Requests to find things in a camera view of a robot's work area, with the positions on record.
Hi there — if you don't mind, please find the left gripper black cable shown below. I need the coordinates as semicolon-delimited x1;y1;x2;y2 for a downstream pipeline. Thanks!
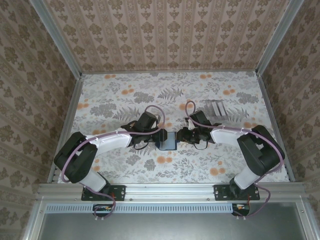
133;141;149;151

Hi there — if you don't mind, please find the floral table cover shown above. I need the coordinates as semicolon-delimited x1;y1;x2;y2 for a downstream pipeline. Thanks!
58;71;291;185

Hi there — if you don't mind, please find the grey metal panel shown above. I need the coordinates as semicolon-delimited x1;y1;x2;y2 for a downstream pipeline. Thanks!
37;212;310;240

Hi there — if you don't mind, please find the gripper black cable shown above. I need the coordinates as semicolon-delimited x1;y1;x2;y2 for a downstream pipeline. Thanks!
133;141;149;151
193;140;209;151

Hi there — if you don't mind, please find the grey slotted cable duct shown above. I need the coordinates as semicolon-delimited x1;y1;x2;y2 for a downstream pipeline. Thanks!
45;202;251;214

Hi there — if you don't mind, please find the aluminium frame post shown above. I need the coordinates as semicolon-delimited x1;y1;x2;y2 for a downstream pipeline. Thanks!
256;0;305;76
26;0;83;77

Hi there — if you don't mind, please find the aluminium table end rail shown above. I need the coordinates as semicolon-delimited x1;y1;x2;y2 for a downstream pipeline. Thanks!
80;70;260;76

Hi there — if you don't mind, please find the aluminium table side rail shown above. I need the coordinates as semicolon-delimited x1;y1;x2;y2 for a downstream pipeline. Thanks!
48;73;84;185
256;72;296;183

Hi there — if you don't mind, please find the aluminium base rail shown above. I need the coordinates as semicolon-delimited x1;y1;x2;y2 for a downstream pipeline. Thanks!
37;181;309;201

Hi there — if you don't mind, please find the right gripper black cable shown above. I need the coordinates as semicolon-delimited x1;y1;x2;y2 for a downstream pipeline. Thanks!
193;140;209;151

